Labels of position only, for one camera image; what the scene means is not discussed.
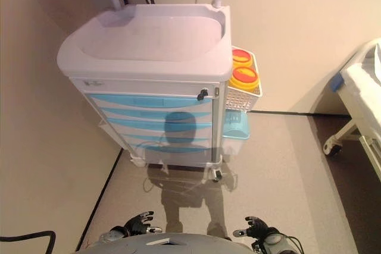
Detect white perforated side basket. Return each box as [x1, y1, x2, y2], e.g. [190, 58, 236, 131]
[224, 45, 264, 111]

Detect white front cart drawer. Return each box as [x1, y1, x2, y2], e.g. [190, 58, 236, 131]
[70, 77, 216, 98]

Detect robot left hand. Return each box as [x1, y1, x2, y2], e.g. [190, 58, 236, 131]
[123, 211, 163, 236]

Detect blue bed corner tag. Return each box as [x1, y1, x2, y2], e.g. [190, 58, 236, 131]
[330, 73, 346, 92]

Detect bed caster wheel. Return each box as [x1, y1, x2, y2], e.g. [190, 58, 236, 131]
[323, 142, 343, 157]

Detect cart caster wheel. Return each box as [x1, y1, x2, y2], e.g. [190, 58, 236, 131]
[208, 168, 224, 183]

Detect white medical cart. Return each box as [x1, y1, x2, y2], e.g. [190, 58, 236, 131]
[56, 3, 233, 178]

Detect black cart lock key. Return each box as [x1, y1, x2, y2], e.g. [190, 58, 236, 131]
[196, 87, 210, 101]

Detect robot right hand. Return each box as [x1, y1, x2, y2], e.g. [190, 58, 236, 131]
[232, 215, 280, 239]

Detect light blue waste bin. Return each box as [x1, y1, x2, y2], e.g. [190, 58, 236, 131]
[222, 111, 251, 140]

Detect white waste bin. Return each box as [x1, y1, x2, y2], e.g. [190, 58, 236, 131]
[220, 136, 246, 157]

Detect thick black cable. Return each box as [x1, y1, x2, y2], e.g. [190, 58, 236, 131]
[0, 230, 57, 254]

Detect white hospital bed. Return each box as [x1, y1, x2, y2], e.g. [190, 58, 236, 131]
[323, 37, 381, 184]

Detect yellow red-lid sharps container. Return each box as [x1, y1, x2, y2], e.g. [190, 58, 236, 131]
[228, 66, 261, 92]
[232, 48, 255, 68]

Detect grey robot torso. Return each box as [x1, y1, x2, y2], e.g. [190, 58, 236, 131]
[76, 232, 257, 254]

